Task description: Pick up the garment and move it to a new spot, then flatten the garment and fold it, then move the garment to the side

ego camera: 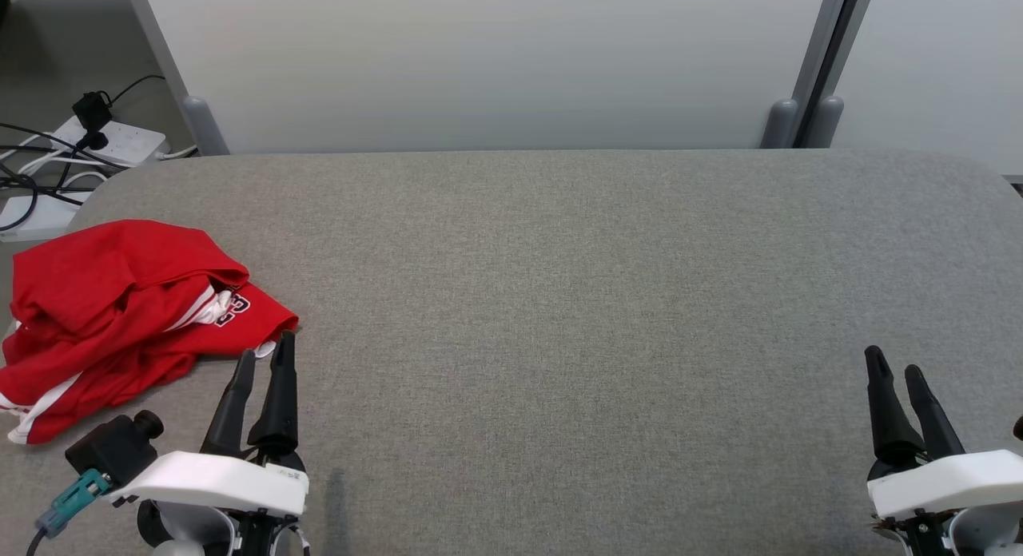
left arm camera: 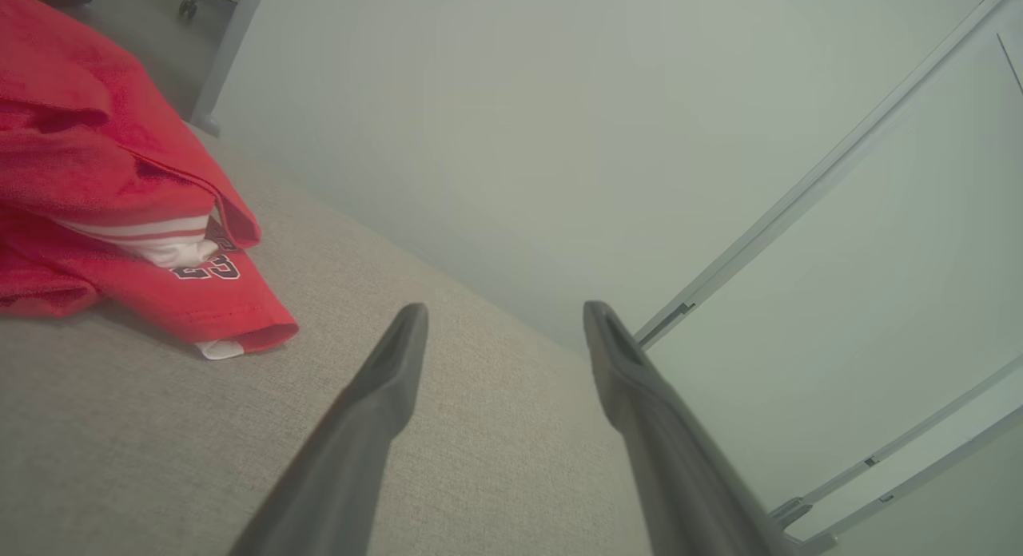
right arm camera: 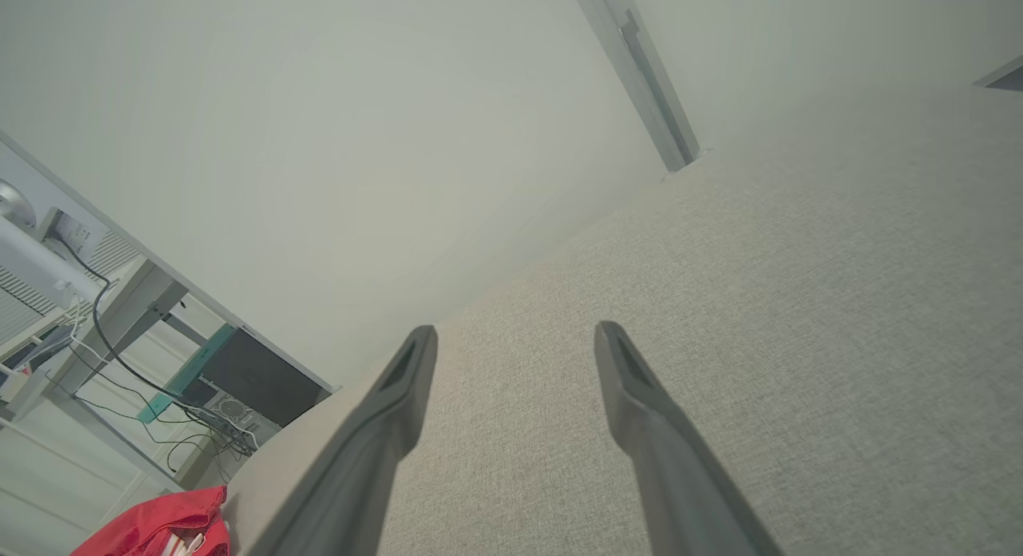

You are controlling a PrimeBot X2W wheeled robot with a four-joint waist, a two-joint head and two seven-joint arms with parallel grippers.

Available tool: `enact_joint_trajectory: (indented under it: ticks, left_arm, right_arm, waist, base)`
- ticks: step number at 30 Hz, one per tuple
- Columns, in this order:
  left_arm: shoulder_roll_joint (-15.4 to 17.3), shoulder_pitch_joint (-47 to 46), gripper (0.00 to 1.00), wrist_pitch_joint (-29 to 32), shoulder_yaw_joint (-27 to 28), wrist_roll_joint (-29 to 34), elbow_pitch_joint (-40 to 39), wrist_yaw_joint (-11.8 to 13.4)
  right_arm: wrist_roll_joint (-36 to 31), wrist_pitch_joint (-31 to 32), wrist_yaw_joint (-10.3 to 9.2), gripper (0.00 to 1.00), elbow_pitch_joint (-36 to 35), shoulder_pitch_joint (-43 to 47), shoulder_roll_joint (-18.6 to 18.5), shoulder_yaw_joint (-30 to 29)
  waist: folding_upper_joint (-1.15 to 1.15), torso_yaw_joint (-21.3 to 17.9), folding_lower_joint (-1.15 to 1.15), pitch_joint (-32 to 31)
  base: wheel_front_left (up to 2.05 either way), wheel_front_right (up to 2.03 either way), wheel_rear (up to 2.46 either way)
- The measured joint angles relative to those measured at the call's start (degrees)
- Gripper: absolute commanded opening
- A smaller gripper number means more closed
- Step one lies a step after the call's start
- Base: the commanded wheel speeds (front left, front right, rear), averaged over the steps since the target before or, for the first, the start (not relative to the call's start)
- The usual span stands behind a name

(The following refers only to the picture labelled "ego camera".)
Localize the white power strip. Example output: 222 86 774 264
52 117 169 169

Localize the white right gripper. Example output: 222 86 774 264
865 346 1023 522

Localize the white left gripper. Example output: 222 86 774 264
104 331 309 518

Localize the grey partition post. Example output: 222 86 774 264
762 0 852 149
124 0 231 156
803 0 880 149

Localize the black plug adapter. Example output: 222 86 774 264
72 91 113 135

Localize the red shirt with white trim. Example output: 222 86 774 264
0 219 301 447

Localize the white power adapter box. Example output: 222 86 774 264
0 190 93 244

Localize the wide white partition panel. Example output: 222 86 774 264
136 0 832 156

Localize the teal camera cable connector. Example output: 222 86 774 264
36 470 113 539

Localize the narrow white partition panel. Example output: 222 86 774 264
831 0 1023 177

